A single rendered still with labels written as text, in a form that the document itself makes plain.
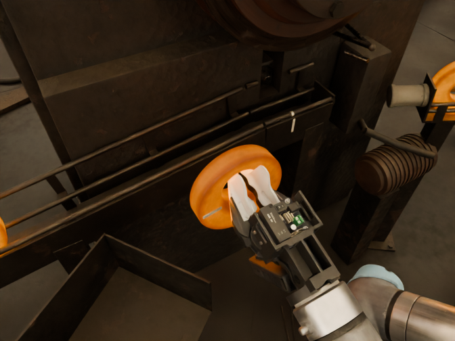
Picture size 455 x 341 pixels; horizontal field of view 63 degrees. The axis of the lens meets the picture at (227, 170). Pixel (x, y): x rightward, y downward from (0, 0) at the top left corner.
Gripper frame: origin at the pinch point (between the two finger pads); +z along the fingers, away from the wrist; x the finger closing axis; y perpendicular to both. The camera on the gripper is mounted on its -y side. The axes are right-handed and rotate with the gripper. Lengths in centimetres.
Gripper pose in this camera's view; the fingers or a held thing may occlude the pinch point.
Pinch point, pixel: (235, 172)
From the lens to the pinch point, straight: 55.3
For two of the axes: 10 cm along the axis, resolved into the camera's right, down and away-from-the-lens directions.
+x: -8.7, 3.7, -3.1
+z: -4.7, -8.0, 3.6
